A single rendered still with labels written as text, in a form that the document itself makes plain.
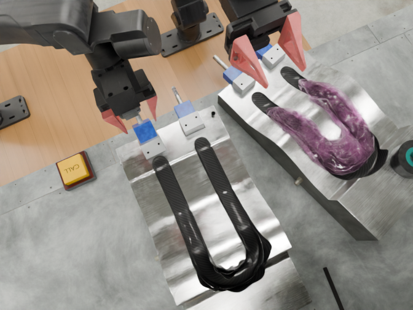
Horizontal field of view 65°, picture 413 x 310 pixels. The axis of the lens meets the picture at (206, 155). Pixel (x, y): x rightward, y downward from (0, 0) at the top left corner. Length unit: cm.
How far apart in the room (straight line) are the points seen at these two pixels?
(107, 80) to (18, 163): 50
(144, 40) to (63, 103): 52
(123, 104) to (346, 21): 181
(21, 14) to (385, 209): 76
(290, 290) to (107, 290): 43
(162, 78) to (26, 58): 41
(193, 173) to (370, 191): 40
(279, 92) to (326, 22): 131
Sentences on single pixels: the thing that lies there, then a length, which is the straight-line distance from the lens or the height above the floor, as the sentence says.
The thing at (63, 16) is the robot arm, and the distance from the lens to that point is 51.
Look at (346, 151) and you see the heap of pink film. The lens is 82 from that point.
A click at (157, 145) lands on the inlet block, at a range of 74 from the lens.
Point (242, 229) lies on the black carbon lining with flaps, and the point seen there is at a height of 92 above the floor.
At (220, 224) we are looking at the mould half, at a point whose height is 91.
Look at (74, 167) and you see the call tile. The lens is 88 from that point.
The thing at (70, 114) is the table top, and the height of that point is 80.
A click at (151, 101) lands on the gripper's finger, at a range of 61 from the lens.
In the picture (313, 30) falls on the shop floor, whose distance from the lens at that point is 209.
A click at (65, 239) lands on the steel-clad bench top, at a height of 80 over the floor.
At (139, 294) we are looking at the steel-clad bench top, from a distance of 85.
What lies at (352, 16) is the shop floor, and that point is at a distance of 222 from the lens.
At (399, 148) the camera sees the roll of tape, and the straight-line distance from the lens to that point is 82.
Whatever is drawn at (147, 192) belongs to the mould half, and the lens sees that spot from 76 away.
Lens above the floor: 163
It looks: 75 degrees down
